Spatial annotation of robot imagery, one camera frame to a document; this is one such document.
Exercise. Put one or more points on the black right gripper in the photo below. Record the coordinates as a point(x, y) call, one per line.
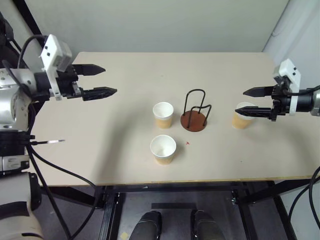
point(281, 102)

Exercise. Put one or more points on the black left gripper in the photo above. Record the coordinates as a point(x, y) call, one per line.
point(67, 83)

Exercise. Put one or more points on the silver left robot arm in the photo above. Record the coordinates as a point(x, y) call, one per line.
point(12, 100)

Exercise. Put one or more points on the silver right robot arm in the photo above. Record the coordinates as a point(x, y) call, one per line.
point(306, 102)

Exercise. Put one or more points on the brown white paper cup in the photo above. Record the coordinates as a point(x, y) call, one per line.
point(163, 113)
point(240, 122)
point(163, 150)

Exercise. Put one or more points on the thin black silver rod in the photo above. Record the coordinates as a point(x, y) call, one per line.
point(50, 142)

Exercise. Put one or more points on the dark background equipment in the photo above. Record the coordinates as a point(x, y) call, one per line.
point(8, 42)

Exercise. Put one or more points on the black grey robot waist box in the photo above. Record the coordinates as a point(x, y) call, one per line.
point(12, 150)

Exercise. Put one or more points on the dark rounded robot foot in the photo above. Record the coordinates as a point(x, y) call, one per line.
point(206, 225)
point(147, 225)

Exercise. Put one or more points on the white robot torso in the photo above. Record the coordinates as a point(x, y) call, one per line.
point(15, 220)

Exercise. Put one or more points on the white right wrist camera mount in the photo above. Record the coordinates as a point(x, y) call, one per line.
point(290, 71)

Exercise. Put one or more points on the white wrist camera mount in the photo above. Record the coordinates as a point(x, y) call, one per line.
point(51, 53)
point(290, 71)

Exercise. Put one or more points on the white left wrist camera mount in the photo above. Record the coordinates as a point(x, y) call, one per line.
point(51, 53)

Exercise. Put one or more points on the black slanted frame beam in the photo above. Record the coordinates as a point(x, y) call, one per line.
point(31, 17)

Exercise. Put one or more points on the black metal table frame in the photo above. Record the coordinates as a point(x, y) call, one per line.
point(175, 188)

